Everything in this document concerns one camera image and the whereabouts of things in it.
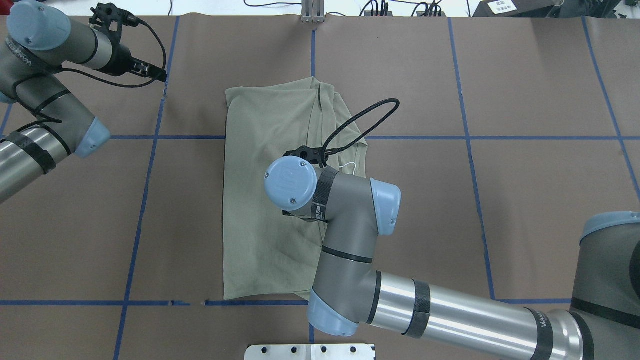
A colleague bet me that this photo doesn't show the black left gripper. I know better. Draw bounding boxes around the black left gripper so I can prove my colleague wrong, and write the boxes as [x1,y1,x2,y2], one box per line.
[102,46,168,83]

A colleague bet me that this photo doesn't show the olive green long-sleeve shirt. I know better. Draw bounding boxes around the olive green long-sleeve shirt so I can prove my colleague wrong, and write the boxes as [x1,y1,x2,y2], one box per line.
[222,77,352,301]

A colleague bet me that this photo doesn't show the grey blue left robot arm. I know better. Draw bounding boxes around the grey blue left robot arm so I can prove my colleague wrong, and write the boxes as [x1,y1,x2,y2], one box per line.
[0,0,169,202]

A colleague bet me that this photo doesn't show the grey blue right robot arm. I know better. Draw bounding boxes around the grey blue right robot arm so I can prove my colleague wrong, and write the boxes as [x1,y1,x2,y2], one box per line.
[263,156,639,360]

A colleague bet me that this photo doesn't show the black power adapter box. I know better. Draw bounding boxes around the black power adapter box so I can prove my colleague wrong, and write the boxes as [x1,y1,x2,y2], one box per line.
[471,0,565,18]

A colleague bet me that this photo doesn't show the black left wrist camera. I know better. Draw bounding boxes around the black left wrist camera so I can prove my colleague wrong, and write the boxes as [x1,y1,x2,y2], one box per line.
[89,3,142,44]

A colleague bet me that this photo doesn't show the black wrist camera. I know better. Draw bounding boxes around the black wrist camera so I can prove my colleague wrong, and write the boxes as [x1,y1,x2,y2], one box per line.
[283,145,329,168]
[89,3,142,44]

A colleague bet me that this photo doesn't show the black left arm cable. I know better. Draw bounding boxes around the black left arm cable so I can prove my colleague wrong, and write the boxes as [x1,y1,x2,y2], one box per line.
[12,17,168,123]

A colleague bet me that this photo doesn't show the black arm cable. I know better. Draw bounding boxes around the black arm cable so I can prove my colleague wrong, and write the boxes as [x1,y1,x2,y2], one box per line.
[12,17,168,123]
[322,98,401,160]

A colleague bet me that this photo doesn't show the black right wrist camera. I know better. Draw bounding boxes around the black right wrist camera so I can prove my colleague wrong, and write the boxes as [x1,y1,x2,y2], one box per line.
[283,145,329,168]

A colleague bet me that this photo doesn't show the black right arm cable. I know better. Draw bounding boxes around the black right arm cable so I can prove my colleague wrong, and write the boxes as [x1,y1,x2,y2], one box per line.
[322,98,401,160]

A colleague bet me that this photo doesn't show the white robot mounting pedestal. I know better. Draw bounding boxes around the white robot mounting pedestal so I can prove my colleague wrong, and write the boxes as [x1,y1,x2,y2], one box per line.
[244,343,377,360]

